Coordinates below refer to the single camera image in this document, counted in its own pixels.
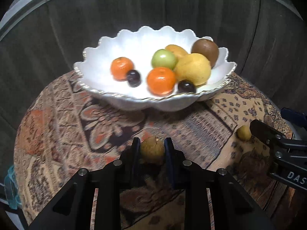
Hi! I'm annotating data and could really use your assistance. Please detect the small tan longan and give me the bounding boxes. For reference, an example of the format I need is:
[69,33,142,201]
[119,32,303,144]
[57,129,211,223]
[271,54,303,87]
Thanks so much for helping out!
[140,136,165,164]
[237,125,252,141]

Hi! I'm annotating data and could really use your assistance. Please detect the dark plum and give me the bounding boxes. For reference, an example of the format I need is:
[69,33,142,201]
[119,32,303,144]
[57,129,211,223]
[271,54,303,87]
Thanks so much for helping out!
[126,70,141,87]
[177,80,196,94]

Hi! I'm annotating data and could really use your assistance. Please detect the brown kiwi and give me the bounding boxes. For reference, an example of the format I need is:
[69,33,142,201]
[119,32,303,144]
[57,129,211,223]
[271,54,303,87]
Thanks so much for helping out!
[191,39,219,68]

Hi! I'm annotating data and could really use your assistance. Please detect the large orange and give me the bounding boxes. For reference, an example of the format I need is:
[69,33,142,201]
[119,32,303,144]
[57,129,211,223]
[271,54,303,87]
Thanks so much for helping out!
[146,67,176,96]

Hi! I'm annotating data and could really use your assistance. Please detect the teal plastic bag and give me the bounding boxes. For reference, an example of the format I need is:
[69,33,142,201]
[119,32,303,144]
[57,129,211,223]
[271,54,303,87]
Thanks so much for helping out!
[4,166,21,210]

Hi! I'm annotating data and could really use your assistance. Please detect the patterned woven table cloth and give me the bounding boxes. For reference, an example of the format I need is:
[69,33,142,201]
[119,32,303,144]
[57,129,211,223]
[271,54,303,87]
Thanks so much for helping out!
[14,72,294,223]

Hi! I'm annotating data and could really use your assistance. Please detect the yellow lemon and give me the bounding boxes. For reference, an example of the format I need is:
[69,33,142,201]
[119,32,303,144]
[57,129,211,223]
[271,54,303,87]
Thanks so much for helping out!
[173,53,211,86]

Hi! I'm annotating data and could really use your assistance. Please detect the yellow orange mango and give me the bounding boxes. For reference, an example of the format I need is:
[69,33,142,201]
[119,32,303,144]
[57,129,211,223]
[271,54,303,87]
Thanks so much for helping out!
[165,44,188,60]

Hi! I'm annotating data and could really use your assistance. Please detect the green apple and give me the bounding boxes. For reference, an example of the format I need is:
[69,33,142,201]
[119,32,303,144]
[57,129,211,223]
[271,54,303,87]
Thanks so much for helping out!
[151,49,177,70]

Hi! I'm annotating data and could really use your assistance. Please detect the small orange tangerine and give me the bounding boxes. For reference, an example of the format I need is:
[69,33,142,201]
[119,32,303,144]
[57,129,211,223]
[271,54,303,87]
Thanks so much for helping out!
[110,57,134,80]

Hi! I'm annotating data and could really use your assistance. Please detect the white scalloped fruit bowl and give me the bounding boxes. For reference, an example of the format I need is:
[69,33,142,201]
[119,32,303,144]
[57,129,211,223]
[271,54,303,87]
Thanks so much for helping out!
[74,25,237,112]

